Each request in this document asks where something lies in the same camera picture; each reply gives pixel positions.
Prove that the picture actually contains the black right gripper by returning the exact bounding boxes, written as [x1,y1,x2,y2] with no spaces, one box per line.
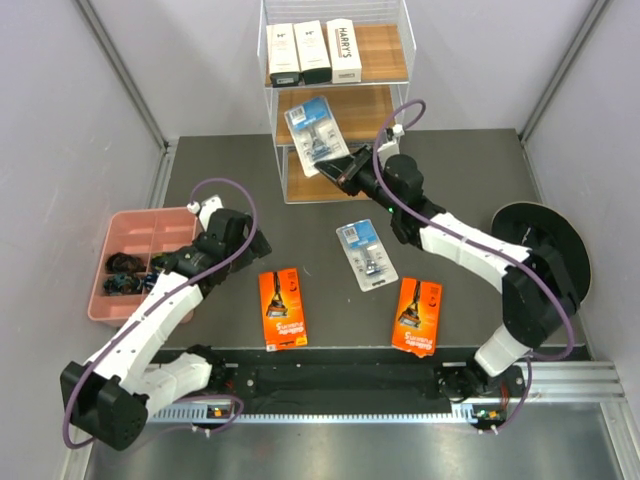
[316,145,400,216]

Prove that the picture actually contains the white Harry's logo box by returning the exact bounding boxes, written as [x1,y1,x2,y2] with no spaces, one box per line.
[326,18,362,84]

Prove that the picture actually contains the black hair ties pile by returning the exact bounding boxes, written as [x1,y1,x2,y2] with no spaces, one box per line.
[106,252,149,274]

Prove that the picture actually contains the grey slotted cable duct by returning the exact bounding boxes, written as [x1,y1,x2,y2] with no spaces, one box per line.
[144,402,481,426]

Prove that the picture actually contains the blue Gillette blister pack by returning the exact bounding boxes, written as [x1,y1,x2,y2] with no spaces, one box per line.
[284,96,349,178]
[336,219,399,292]

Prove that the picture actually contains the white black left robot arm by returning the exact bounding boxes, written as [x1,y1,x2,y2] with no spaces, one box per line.
[60,207,271,451]

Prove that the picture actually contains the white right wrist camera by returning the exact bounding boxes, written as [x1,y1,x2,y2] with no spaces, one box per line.
[377,124,405,163]

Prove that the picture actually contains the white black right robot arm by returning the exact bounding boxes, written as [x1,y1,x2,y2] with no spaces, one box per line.
[316,146,591,396]

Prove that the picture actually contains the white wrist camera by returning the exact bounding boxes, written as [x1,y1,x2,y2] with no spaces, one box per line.
[377,124,405,163]
[186,195,223,231]

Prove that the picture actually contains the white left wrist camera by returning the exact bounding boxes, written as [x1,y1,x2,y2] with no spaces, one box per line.
[186,195,223,231]

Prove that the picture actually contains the blue patterned hair ties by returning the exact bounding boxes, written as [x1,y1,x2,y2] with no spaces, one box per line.
[102,252,171,296]

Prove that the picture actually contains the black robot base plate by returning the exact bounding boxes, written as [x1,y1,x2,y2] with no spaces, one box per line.
[149,344,526,401]

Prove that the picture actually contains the white wire wooden shelf unit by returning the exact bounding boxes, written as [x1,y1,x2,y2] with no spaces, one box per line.
[257,1,416,204]

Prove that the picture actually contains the pink compartment tray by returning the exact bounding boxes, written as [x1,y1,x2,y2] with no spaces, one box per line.
[88,207,201,327]

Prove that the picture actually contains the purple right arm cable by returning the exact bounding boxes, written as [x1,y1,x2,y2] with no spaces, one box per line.
[372,99,576,434]

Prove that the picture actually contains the orange gillette fusion box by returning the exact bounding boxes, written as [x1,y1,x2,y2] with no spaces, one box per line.
[391,277,442,358]
[259,268,308,352]

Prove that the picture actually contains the black and beige bucket hat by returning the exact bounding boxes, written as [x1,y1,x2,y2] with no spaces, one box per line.
[490,201,592,307]

